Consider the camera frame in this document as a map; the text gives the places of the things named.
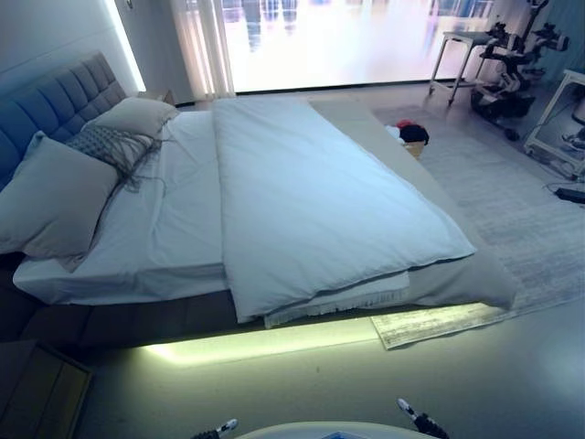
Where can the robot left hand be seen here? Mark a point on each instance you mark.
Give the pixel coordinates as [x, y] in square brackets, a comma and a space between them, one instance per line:
[218, 430]

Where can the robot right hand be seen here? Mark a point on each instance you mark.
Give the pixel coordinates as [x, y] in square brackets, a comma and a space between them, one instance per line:
[425, 423]

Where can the white duvet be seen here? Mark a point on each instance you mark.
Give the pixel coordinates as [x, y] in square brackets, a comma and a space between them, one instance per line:
[320, 192]

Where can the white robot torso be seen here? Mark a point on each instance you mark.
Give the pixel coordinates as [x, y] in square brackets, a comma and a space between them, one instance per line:
[297, 432]

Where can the wooden nightstand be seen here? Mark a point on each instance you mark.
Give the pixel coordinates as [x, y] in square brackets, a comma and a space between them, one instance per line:
[36, 388]

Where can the white sheeted mattress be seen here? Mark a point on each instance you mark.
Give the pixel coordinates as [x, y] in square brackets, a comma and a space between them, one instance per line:
[183, 206]

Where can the pale grey rug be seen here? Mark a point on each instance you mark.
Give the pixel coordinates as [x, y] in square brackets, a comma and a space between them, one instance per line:
[503, 206]

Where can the black power adapter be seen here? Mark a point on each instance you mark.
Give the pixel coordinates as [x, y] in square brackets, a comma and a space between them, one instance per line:
[571, 194]

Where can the cardboard box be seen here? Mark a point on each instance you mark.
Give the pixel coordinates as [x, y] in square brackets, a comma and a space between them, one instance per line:
[416, 149]

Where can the large beige pillow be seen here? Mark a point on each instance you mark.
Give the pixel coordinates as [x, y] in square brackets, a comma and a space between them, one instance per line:
[55, 196]
[132, 114]

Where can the black garment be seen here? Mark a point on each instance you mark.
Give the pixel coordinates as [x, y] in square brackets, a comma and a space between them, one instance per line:
[416, 133]

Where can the red garment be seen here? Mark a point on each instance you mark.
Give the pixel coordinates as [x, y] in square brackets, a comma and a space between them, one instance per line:
[404, 124]

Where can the patterned fringed cushion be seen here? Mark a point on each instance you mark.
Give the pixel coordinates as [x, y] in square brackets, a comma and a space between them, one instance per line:
[105, 142]

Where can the small wooden bedside table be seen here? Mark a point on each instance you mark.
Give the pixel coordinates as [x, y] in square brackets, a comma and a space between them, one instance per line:
[162, 97]

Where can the black white wheeled robot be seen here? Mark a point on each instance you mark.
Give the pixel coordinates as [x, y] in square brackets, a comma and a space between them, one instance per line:
[507, 87]

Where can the white metal cart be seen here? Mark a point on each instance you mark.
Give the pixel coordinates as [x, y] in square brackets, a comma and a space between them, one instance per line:
[562, 91]

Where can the grey tufted headboard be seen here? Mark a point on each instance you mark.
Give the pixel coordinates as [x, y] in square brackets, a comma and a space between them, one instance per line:
[45, 96]

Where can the sheer white curtain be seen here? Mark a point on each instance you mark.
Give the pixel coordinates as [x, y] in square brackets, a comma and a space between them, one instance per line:
[205, 46]

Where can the large bright window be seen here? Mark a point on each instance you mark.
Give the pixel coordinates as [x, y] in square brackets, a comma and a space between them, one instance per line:
[343, 41]

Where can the dark brown bed frame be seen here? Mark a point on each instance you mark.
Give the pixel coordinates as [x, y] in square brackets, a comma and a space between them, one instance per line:
[137, 322]

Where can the wall light strip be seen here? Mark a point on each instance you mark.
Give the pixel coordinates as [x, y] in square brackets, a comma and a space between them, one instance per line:
[130, 55]

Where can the white metal frame table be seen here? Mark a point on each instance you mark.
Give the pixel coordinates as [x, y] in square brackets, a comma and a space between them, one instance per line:
[461, 39]

